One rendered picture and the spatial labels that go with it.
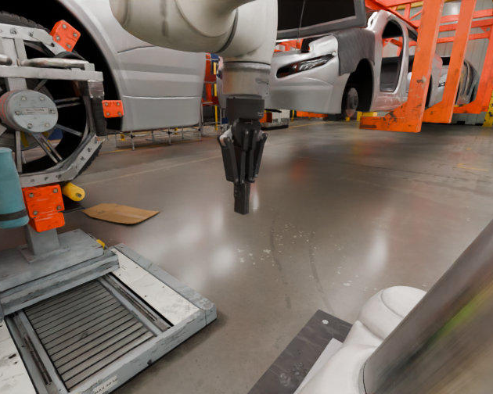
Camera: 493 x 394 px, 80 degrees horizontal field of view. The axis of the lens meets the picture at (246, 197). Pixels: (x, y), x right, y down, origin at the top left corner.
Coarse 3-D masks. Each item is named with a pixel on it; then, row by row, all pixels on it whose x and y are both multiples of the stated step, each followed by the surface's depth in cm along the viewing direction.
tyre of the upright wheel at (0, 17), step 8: (0, 16) 100; (8, 16) 101; (16, 16) 103; (8, 24) 102; (16, 24) 103; (24, 24) 105; (32, 24) 107; (48, 32) 110; (96, 152) 133; (88, 160) 131; (64, 184) 126
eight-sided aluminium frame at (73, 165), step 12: (0, 24) 94; (12, 36) 97; (24, 36) 99; (36, 36) 101; (48, 36) 104; (48, 48) 105; (60, 48) 108; (84, 144) 124; (96, 144) 124; (72, 156) 122; (84, 156) 121; (60, 168) 121; (72, 168) 119; (24, 180) 108; (36, 180) 111; (48, 180) 113; (60, 180) 117
